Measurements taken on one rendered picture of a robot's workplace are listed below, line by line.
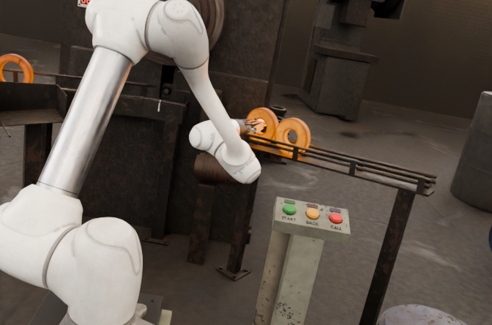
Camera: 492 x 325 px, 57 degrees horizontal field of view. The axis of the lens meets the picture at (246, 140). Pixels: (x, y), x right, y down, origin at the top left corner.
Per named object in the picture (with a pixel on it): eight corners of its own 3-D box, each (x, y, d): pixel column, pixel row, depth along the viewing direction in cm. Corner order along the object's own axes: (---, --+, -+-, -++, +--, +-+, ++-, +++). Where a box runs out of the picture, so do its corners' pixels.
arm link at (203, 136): (208, 133, 176) (230, 155, 171) (179, 139, 164) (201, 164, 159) (220, 112, 171) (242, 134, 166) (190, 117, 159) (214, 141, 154)
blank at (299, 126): (280, 115, 188) (276, 115, 185) (312, 121, 179) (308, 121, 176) (277, 151, 191) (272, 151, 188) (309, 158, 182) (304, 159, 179)
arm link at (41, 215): (34, 294, 96) (-50, 260, 100) (72, 290, 111) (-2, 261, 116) (161, -13, 112) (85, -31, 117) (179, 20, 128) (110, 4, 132)
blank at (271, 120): (252, 104, 196) (247, 105, 193) (281, 111, 187) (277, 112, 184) (248, 138, 200) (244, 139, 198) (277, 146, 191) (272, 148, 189)
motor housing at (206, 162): (184, 248, 224) (200, 147, 209) (228, 256, 224) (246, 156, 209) (179, 262, 212) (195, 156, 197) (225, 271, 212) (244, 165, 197)
